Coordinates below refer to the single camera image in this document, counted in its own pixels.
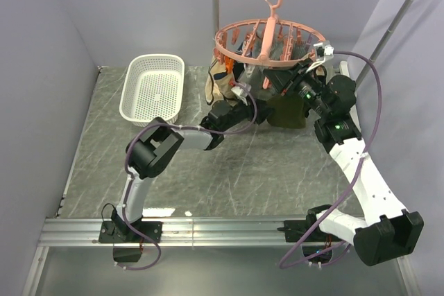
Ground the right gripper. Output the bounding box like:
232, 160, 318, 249
263, 58, 330, 118

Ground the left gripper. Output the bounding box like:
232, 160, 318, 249
221, 96, 275, 133

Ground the olive green underwear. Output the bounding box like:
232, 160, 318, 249
267, 95, 306, 129

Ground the pink round clip hanger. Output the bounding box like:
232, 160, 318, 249
213, 0, 326, 71

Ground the black underwear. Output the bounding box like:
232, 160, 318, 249
314, 65, 327, 85

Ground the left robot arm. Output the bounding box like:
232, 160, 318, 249
115, 98, 273, 242

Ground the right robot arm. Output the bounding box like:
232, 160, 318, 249
264, 65, 424, 269

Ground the grey striped hanging underwear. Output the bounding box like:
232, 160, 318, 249
250, 32, 316, 60

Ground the navy hanging underwear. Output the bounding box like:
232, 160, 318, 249
234, 38, 257, 62

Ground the beige hanging underwear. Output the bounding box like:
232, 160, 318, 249
205, 56, 237, 106

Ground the white plastic basket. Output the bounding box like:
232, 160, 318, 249
119, 54, 185, 127

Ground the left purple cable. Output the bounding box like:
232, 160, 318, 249
123, 82, 259, 272

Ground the purple cable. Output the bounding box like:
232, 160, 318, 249
277, 51, 383, 270
123, 82, 259, 272

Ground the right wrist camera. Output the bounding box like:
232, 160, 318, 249
306, 40, 334, 73

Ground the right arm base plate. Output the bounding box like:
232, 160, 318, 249
282, 220, 337, 243

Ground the aluminium rail frame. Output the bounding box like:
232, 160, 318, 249
24, 68, 420, 295

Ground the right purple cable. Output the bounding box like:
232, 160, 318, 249
277, 51, 383, 270

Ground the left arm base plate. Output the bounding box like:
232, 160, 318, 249
98, 220, 162, 244

